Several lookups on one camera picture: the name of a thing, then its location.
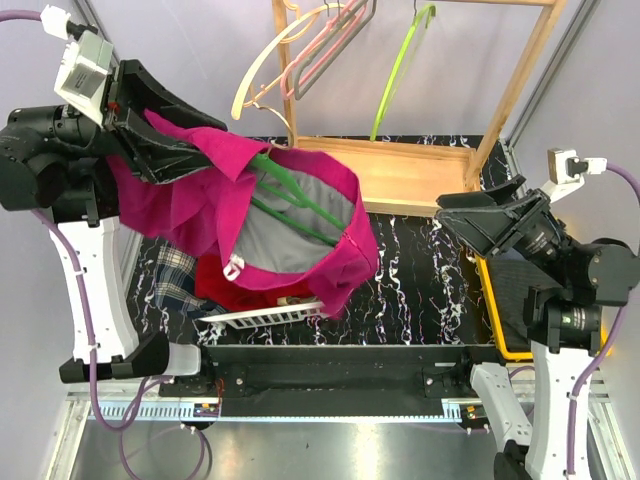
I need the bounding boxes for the wooden clothes rack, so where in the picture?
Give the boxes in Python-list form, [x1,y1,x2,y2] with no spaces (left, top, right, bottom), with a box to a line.
[280,1,566,216]

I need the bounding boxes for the navy plaid skirt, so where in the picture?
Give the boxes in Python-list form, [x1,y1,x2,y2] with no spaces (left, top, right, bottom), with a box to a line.
[154,244,228,319]

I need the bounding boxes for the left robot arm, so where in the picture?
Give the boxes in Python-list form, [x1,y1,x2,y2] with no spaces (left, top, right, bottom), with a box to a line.
[1,60,221,396]

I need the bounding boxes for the pink plastic hanger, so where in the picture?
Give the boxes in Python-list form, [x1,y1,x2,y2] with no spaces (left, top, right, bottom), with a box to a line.
[278,0,366,99]

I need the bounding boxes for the green hanger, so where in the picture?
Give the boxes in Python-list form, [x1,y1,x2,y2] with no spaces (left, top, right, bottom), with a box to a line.
[249,143,346,246]

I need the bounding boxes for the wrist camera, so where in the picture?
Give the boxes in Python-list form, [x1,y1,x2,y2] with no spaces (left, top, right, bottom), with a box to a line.
[541,148,608,203]
[54,30,113,127]

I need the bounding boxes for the white plastic laundry basket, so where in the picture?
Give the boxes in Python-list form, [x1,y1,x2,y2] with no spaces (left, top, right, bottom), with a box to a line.
[198,301,329,330]

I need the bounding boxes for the cream plastic hanger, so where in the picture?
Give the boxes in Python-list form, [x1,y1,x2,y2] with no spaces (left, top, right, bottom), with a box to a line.
[231,1,353,129]

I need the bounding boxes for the yellow-green hanger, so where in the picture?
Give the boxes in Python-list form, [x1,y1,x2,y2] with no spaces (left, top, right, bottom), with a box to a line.
[369,3,437,141]

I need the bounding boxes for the folded dark clothes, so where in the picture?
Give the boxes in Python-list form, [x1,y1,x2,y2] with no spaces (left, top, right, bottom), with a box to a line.
[488,250,544,352]

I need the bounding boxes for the red dress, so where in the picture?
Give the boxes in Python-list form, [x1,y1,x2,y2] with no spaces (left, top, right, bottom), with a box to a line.
[195,255,317,312]

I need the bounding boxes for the magenta dress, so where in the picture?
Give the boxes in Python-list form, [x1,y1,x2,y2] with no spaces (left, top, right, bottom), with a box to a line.
[107,112,379,315]

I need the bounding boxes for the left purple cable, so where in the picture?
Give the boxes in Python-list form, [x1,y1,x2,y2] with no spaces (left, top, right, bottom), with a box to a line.
[0,10,211,476]

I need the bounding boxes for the grey wire hanger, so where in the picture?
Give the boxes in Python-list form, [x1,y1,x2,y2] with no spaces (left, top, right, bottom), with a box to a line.
[292,0,378,101]

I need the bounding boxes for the pastel floral skirt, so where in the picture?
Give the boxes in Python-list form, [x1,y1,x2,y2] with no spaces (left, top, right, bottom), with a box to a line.
[276,296,318,306]

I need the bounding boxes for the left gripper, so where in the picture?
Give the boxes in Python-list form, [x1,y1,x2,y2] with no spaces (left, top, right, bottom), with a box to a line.
[5,57,224,180]

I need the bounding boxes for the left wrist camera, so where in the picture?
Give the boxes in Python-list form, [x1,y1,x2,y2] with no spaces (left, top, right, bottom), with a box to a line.
[54,30,113,127]

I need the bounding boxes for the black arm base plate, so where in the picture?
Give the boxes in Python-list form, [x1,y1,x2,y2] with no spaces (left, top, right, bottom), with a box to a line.
[160,345,505,422]

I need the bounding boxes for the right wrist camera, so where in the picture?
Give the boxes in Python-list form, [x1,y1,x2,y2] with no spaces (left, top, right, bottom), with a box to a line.
[541,148,608,203]

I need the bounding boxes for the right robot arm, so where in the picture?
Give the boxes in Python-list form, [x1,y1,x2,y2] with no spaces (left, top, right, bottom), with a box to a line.
[436,175,639,479]

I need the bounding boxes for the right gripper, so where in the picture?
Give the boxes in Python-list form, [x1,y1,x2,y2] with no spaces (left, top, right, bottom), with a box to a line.
[437,172,579,286]

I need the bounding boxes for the yellow plastic bin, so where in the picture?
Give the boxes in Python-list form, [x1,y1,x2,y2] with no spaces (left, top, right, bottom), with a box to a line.
[469,254,616,362]

